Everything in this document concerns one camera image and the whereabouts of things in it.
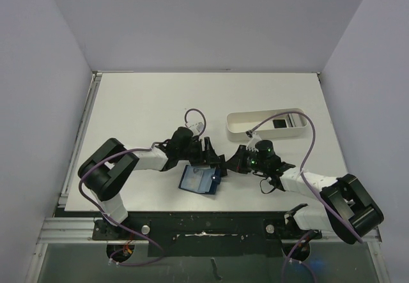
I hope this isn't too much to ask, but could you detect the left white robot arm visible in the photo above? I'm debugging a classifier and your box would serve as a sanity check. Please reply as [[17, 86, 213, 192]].
[[77, 126, 227, 239]]

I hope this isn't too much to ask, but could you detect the black credit card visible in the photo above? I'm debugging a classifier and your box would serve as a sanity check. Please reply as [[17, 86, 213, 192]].
[[210, 155, 228, 178]]

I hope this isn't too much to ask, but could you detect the black cable loop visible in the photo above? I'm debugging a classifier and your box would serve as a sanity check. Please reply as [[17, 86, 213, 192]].
[[259, 177, 282, 195]]

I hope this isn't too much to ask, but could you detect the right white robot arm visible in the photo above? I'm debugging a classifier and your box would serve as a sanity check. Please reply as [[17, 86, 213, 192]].
[[226, 140, 384, 244]]

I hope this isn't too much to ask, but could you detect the white oblong tray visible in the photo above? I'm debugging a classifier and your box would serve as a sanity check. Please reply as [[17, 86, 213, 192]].
[[226, 108, 309, 142]]

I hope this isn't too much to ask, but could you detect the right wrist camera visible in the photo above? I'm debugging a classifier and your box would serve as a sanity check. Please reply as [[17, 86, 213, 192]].
[[246, 130, 261, 152]]

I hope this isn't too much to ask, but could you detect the blue card holder wallet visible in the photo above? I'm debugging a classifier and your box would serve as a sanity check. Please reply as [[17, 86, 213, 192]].
[[178, 165, 221, 195]]

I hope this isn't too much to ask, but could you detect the aluminium rail left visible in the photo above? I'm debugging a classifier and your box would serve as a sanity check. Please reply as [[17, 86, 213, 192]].
[[57, 72, 103, 208]]

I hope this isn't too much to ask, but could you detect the black card in tray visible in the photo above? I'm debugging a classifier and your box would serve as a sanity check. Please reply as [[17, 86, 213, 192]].
[[272, 119, 287, 128]]

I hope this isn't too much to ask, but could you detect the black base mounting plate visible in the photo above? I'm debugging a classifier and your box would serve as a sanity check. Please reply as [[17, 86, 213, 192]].
[[92, 211, 304, 257]]

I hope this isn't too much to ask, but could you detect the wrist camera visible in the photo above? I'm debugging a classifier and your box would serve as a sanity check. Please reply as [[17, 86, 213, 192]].
[[246, 130, 261, 152], [185, 121, 205, 135]]

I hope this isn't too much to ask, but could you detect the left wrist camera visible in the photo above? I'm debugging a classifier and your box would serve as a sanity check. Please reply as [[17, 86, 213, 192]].
[[185, 121, 205, 135]]

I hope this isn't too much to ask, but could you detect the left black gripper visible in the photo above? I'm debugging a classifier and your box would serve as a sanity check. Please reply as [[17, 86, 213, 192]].
[[178, 137, 219, 165]]

